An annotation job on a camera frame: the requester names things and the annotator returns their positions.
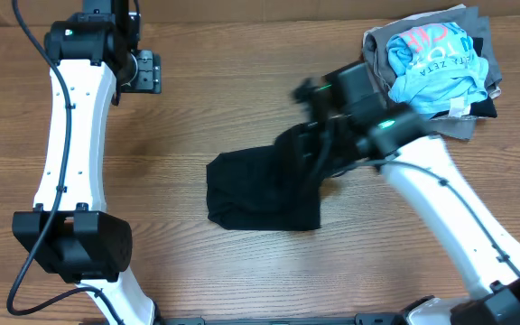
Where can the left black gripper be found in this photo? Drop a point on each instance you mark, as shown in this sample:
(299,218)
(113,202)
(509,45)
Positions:
(150,80)

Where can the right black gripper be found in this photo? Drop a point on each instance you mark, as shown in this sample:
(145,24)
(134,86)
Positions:
(308,132)

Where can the black t-shirt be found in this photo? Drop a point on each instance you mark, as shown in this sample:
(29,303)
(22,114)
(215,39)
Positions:
(260,189)

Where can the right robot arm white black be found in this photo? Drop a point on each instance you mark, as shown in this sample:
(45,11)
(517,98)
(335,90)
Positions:
(416,163)

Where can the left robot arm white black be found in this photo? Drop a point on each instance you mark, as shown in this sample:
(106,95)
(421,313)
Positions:
(94,59)

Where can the grey folded garment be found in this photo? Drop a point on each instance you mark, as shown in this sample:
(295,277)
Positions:
(476,26)

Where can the light blue printed t-shirt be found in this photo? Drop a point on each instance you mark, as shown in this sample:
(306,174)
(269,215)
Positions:
(403,50)

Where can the black folded garment in pile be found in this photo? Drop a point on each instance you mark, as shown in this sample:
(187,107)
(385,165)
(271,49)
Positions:
(485,108)

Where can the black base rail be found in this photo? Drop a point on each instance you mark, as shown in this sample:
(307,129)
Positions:
(278,321)

